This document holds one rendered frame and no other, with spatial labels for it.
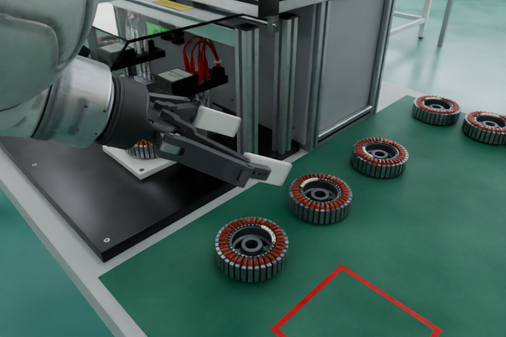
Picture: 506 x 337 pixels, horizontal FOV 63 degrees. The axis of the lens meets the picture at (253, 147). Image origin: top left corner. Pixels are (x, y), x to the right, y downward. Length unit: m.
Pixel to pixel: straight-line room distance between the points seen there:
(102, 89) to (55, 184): 0.47
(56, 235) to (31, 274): 1.07
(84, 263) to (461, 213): 0.65
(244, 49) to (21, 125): 0.40
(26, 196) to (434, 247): 0.73
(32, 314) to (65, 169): 0.90
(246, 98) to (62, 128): 0.39
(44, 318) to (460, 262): 1.35
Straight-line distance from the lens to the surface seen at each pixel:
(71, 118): 0.41
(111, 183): 0.83
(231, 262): 0.62
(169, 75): 0.88
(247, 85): 0.72
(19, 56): 0.23
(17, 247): 2.00
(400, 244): 0.74
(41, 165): 0.94
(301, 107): 0.88
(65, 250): 0.75
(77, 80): 0.41
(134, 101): 0.43
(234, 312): 0.61
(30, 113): 0.41
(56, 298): 1.73
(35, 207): 0.86
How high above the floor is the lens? 1.24
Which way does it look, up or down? 31 degrees down
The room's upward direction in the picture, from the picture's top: straight up
